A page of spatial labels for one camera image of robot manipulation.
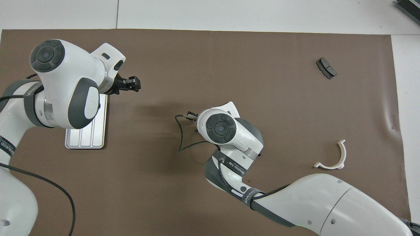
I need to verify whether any silver metal tray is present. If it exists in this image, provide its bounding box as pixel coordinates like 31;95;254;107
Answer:
65;94;108;149

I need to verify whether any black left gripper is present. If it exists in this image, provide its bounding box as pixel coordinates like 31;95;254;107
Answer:
110;75;142;95

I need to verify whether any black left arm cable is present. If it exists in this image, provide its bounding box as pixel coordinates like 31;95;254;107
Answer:
0;74;76;236

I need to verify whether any white curved plastic bracket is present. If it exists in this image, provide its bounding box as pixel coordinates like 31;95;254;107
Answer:
313;139;347;170

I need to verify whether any thick dark grey brake pad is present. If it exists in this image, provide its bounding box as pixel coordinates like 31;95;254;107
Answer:
316;57;337;80

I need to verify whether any brown table mat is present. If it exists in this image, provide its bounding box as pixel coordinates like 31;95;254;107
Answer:
0;29;413;236

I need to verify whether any grey ribbed device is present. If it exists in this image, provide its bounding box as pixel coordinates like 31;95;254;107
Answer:
395;0;420;21

